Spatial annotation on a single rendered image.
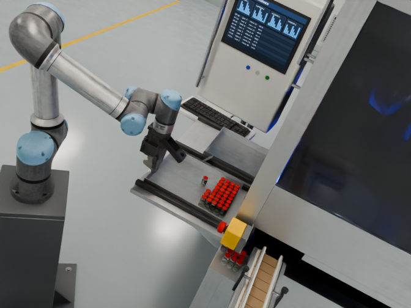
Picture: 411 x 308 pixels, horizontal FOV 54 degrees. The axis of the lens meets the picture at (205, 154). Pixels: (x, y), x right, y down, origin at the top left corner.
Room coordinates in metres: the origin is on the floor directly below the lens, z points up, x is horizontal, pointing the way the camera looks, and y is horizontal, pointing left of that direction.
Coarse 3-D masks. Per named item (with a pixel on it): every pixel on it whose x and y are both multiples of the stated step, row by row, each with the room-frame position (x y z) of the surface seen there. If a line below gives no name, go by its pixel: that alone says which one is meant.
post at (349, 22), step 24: (360, 0) 1.03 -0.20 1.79; (336, 24) 1.03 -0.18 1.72; (360, 24) 1.02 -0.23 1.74; (336, 48) 1.03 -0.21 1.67; (312, 72) 1.03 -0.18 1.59; (336, 72) 1.02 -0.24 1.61; (312, 96) 1.03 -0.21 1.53; (288, 120) 1.03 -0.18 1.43; (288, 144) 1.03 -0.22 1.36; (264, 168) 1.03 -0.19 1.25; (264, 192) 1.02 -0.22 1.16; (240, 216) 1.03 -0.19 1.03; (216, 288) 1.02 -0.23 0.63
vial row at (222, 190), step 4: (228, 180) 1.32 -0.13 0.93; (224, 184) 1.29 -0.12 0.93; (228, 184) 1.30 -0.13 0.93; (224, 188) 1.26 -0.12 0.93; (220, 192) 1.23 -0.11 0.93; (216, 196) 1.20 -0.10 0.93; (220, 196) 1.21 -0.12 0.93; (216, 200) 1.18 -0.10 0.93; (212, 204) 1.15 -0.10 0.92; (216, 204) 1.16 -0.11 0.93; (212, 208) 1.15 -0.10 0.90
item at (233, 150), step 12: (228, 132) 1.72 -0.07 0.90; (216, 144) 1.61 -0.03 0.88; (228, 144) 1.65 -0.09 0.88; (240, 144) 1.69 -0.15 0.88; (252, 144) 1.70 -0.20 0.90; (216, 156) 1.47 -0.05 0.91; (228, 156) 1.55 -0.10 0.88; (240, 156) 1.59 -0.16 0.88; (252, 156) 1.62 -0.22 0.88; (264, 156) 1.66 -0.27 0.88; (240, 168) 1.50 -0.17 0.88; (252, 168) 1.53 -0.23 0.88
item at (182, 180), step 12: (168, 156) 1.37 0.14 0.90; (168, 168) 1.31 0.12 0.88; (180, 168) 1.34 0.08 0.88; (192, 168) 1.37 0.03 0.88; (204, 168) 1.39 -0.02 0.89; (144, 180) 1.16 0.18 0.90; (156, 180) 1.21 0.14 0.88; (168, 180) 1.24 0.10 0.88; (180, 180) 1.26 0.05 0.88; (192, 180) 1.29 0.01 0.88; (216, 180) 1.35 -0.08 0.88; (168, 192) 1.14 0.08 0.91; (180, 192) 1.20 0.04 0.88; (192, 192) 1.22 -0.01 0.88; (192, 204) 1.12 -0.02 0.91; (216, 216) 1.11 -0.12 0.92
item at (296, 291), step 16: (272, 256) 1.06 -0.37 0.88; (288, 272) 1.01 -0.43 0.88; (224, 288) 1.02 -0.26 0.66; (288, 288) 0.98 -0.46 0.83; (304, 288) 0.98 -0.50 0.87; (320, 288) 0.99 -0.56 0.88; (224, 304) 1.01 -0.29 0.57; (288, 304) 0.98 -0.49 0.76; (304, 304) 0.97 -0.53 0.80; (320, 304) 0.96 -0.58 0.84; (336, 304) 0.95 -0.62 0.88; (352, 304) 0.98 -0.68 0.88
